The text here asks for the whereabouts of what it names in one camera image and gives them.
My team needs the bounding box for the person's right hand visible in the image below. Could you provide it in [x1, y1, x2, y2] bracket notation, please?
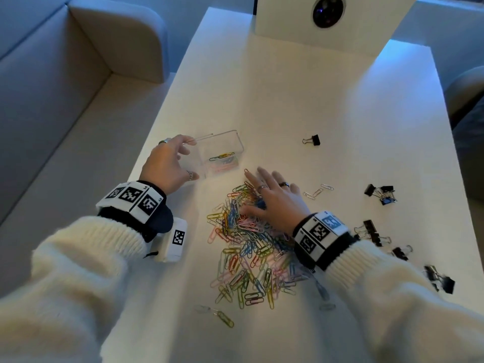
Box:
[240, 166, 312, 237]

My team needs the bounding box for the person's left hand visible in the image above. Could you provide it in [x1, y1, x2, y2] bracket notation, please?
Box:
[139, 134, 198, 196]

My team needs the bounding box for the pile of coloured paper clips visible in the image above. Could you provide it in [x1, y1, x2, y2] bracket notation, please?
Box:
[208, 151, 239, 172]
[195, 169, 337, 329]

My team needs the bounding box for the transparent box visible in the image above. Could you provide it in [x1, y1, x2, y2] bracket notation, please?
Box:
[185, 129, 245, 179]

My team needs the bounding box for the group of black binder clips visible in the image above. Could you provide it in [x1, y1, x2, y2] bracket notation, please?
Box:
[353, 184, 456, 295]

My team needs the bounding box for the person's left forearm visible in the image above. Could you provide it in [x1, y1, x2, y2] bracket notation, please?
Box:
[0, 216, 148, 363]

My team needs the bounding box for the left marker wristband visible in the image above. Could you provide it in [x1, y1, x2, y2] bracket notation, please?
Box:
[95, 180, 174, 243]

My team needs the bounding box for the marker wristband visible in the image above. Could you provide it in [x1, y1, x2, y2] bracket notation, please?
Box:
[95, 180, 174, 243]
[292, 210, 358, 272]

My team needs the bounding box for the right marker wristband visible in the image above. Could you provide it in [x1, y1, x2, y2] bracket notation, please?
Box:
[292, 210, 358, 272]

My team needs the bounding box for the long beige sofa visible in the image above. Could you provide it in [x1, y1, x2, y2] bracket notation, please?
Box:
[0, 0, 171, 299]

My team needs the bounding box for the white socket panel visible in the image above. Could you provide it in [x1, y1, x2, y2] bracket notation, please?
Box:
[252, 0, 419, 57]

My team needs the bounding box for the silver-rimmed round socket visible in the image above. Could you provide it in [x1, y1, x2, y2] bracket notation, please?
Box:
[312, 0, 347, 29]

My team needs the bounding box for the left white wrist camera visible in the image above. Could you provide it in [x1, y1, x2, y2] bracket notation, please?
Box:
[151, 217, 189, 263]

